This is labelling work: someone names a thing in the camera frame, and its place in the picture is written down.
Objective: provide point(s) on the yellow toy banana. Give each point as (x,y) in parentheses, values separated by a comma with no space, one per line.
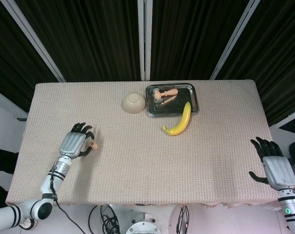
(183,119)

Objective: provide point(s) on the shiny metal tray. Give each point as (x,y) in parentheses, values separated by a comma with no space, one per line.
(183,95)

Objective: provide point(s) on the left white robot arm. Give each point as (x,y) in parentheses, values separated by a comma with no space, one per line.
(48,181)

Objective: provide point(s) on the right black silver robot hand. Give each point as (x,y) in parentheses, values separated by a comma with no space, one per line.
(279,170)

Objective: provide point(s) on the silver robot torso flange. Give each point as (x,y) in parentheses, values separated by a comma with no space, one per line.
(142,225)

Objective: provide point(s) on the person in black clothes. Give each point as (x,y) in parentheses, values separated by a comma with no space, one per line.
(3,158)

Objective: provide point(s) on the beige woven tablecloth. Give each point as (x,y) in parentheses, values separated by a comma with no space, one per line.
(162,165)

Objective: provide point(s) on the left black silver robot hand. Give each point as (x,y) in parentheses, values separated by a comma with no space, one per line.
(71,143)

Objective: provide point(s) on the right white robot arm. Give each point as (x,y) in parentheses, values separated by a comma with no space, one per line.
(289,207)

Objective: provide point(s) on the black pleated curtain panel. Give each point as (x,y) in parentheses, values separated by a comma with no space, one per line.
(10,61)
(279,61)
(88,41)
(193,41)

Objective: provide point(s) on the white frame post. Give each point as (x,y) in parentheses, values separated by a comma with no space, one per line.
(233,39)
(35,41)
(145,36)

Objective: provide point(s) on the white frame base bar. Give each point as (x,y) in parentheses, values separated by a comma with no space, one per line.
(287,117)

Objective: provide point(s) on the white sneaker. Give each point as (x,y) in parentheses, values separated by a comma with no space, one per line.
(29,225)

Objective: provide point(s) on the beige upturned bowl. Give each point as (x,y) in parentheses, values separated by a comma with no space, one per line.
(133,103)

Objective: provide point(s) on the wooden toy hammer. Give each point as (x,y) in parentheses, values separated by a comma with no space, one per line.
(170,92)

